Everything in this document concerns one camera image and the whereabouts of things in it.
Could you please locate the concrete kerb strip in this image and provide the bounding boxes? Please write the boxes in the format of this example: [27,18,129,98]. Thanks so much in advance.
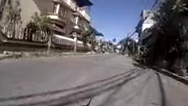
[0,40,103,75]

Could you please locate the multi-storey building with balconies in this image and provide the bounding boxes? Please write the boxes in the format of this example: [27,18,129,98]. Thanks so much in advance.
[0,0,96,53]

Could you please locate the small tree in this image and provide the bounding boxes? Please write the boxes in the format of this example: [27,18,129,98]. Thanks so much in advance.
[25,11,56,37]

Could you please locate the overhead wires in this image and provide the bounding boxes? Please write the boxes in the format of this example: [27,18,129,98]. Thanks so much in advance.
[122,0,166,47]

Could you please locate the pale railing fence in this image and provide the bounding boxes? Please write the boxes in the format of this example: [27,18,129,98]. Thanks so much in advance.
[0,23,95,62]

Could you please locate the palm bush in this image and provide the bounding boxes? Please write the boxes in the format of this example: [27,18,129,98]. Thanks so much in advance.
[77,25,98,51]

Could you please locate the concrete pavement strip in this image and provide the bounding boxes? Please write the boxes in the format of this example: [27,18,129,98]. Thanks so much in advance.
[130,61,188,92]

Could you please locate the white building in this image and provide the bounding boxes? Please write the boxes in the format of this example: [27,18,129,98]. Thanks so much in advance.
[134,7,160,46]

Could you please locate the distant trees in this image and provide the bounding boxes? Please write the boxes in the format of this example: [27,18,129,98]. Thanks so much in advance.
[95,33,139,57]

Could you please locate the dark row of trees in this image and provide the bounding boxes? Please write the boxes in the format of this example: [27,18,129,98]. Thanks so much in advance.
[131,0,188,79]

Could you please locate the grey asphalt road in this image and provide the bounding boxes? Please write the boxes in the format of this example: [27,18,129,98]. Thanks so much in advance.
[0,41,188,106]

